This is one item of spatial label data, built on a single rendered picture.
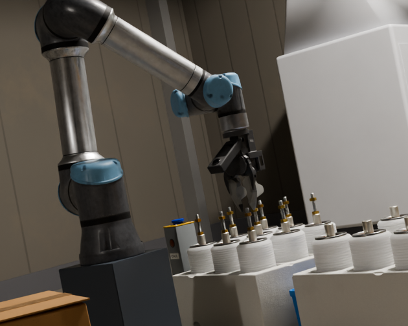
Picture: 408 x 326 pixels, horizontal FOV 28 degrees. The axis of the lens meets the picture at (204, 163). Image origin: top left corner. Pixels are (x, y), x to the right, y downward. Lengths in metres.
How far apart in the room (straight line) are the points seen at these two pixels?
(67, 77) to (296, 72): 2.26
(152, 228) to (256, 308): 2.90
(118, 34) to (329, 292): 0.76
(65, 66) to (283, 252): 0.75
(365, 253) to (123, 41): 0.73
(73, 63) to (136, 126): 2.98
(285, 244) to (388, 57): 1.83
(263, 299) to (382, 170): 1.93
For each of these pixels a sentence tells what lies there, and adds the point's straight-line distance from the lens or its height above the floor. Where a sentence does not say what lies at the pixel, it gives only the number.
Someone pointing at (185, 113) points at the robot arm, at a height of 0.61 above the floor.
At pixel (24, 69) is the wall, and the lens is 4.48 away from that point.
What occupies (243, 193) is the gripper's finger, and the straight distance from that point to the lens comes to 2.18.
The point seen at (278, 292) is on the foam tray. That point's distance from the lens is 2.10.
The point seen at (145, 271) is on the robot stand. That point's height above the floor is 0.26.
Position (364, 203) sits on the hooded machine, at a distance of 3.97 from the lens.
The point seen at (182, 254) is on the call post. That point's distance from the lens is 2.47.
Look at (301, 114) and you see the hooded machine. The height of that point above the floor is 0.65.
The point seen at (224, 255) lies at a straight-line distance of 2.20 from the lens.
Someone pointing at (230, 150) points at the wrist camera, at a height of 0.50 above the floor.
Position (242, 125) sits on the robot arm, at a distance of 2.13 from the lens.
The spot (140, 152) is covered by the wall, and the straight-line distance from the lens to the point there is 4.95.
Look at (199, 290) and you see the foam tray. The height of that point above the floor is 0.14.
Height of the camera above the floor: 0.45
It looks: 1 degrees up
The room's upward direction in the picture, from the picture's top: 11 degrees counter-clockwise
